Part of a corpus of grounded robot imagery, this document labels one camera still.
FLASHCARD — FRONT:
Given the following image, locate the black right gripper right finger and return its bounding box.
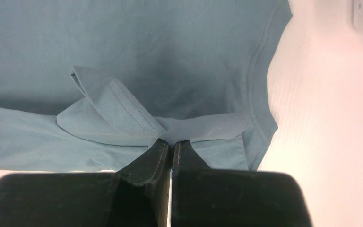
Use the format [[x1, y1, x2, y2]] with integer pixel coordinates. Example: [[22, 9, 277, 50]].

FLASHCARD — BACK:
[[171, 140, 312, 227]]

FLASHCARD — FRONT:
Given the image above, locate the blue-grey t-shirt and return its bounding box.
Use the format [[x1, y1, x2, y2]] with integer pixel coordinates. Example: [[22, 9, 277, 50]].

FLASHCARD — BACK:
[[0, 0, 292, 172]]

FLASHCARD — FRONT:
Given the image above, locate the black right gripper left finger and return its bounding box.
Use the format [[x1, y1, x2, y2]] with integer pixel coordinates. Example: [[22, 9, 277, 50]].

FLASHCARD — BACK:
[[0, 140, 170, 227]]

